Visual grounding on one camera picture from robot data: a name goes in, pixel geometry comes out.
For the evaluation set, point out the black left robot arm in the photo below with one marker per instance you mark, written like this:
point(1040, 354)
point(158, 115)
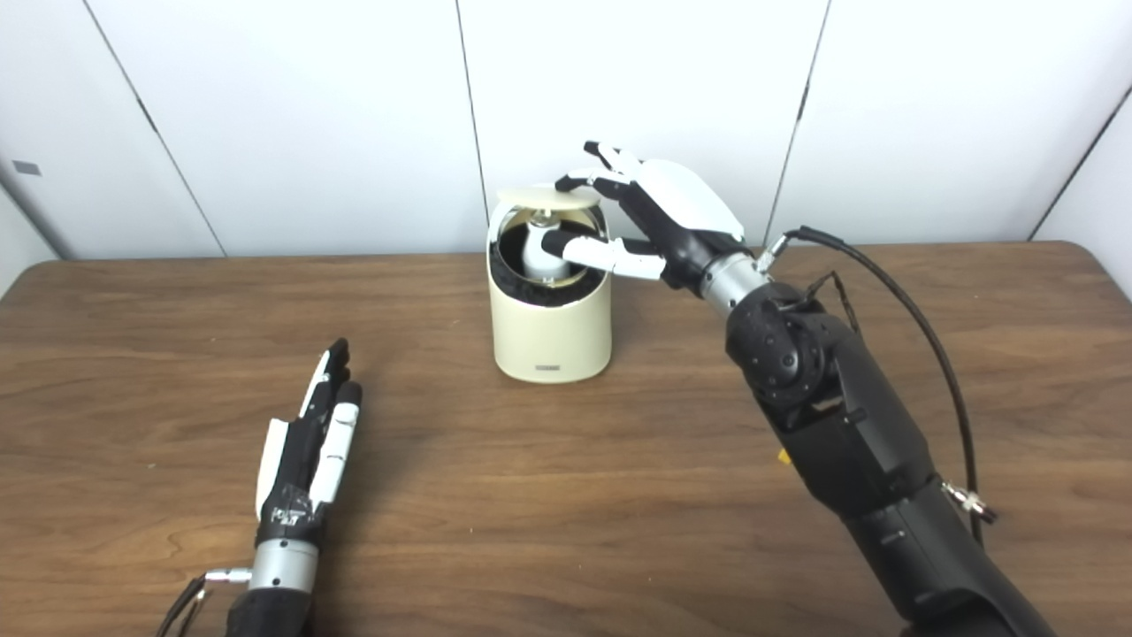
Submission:
point(279, 575)

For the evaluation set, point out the cream-colored cylindrical bin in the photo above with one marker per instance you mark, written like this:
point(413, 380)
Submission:
point(553, 341)

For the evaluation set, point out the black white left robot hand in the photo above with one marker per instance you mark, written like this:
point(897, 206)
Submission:
point(296, 482)

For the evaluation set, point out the round cream bin lid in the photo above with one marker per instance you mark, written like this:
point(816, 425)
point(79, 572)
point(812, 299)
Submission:
point(544, 198)

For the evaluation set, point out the black bin liner bag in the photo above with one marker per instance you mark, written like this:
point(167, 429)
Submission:
point(539, 294)

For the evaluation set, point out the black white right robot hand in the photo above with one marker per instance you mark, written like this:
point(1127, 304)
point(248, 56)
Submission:
point(685, 212)

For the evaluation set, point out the small white plastic bottle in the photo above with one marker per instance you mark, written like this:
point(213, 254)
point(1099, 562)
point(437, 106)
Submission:
point(535, 257)

